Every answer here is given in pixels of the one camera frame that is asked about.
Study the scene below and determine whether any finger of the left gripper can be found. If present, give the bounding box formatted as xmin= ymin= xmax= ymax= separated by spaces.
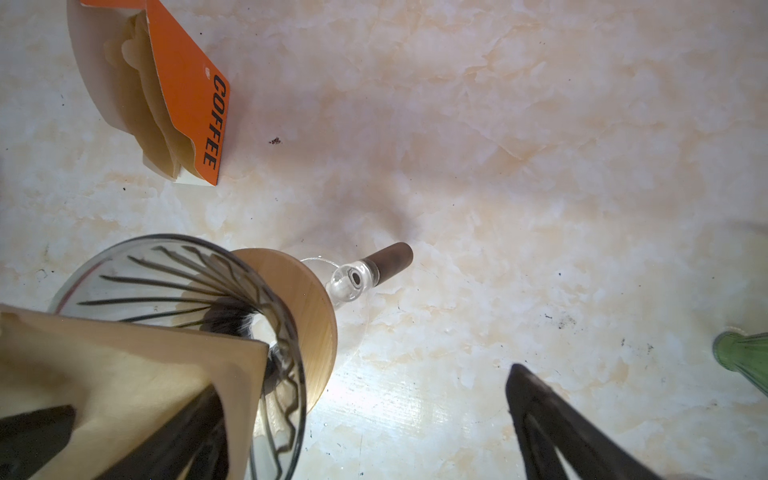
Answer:
xmin=1 ymin=405 xmax=76 ymax=480

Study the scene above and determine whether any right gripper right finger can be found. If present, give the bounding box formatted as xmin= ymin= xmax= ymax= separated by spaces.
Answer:
xmin=505 ymin=364 xmax=659 ymax=479

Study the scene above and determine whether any brown paper coffee filter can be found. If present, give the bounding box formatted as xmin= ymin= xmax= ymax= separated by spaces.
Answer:
xmin=1 ymin=306 xmax=267 ymax=479

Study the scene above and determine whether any clear glass carafe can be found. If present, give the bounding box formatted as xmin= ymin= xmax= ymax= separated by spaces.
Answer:
xmin=295 ymin=242 xmax=414 ymax=365

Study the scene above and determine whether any green glass dripper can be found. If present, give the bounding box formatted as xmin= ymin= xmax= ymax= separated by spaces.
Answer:
xmin=712 ymin=331 xmax=767 ymax=395

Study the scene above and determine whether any wooden dripper stand ring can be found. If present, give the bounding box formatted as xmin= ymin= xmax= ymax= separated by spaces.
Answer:
xmin=230 ymin=247 xmax=339 ymax=415

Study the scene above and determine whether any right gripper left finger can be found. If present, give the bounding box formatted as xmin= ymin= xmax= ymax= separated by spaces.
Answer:
xmin=99 ymin=386 xmax=229 ymax=479

